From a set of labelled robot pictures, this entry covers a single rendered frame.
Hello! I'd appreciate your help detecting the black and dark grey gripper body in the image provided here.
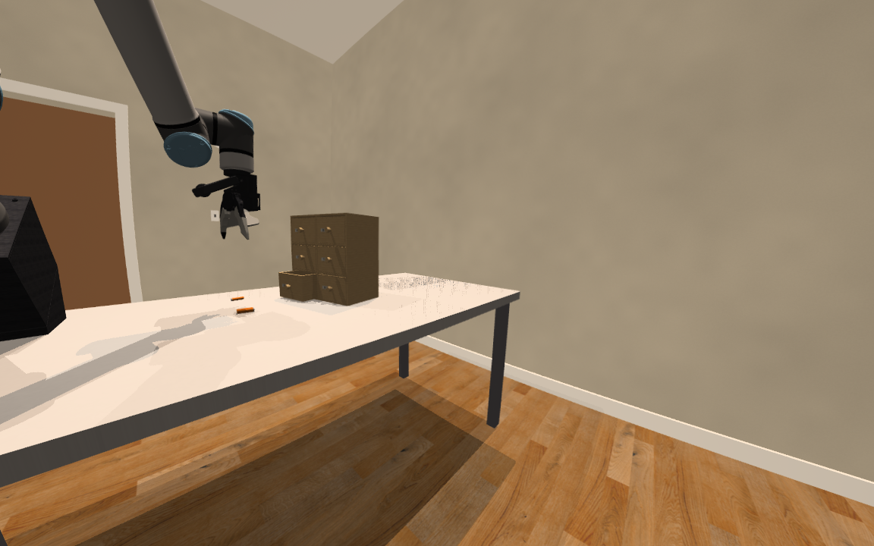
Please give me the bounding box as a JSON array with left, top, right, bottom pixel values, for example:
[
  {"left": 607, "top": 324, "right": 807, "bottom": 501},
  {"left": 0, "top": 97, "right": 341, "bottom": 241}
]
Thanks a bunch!
[{"left": 222, "top": 169, "right": 260, "bottom": 212}]

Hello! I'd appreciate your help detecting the wooden chest of drawers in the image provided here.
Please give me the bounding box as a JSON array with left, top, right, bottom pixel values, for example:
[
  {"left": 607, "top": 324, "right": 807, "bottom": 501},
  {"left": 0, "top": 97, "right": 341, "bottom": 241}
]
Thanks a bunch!
[{"left": 291, "top": 213, "right": 379, "bottom": 306}]

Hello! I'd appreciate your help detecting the dark brown wooden drawer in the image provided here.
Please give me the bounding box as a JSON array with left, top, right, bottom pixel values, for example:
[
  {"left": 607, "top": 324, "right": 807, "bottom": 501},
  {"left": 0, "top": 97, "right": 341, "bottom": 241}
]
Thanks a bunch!
[
  {"left": 317, "top": 216, "right": 345, "bottom": 244},
  {"left": 292, "top": 244, "right": 316, "bottom": 271},
  {"left": 278, "top": 270, "right": 318, "bottom": 302},
  {"left": 317, "top": 246, "right": 346, "bottom": 275},
  {"left": 291, "top": 217, "right": 316, "bottom": 243},
  {"left": 318, "top": 274, "right": 347, "bottom": 304}
]

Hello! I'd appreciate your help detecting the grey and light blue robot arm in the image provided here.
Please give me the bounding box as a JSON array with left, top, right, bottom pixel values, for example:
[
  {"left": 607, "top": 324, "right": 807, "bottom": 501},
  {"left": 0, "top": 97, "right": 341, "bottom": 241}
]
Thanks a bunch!
[{"left": 94, "top": 0, "right": 254, "bottom": 174}]

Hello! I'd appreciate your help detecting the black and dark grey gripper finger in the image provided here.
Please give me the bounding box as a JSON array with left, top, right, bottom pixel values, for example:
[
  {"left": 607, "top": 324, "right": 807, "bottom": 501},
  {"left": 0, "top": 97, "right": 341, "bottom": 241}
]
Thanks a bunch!
[
  {"left": 234, "top": 195, "right": 259, "bottom": 240},
  {"left": 220, "top": 203, "right": 238, "bottom": 239}
]

